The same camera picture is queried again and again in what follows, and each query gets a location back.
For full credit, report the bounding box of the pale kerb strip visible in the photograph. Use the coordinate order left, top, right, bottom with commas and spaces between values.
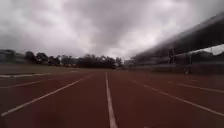
0, 72, 51, 79

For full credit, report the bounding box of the grass field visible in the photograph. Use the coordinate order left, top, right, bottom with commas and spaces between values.
0, 63, 101, 76

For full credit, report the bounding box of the row of trees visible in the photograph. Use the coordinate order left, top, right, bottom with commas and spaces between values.
0, 49, 124, 70

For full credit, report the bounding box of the grandstand building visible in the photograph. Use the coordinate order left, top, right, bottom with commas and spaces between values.
127, 13, 224, 76

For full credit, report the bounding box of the red running track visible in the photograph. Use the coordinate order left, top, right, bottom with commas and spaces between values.
0, 69, 224, 128

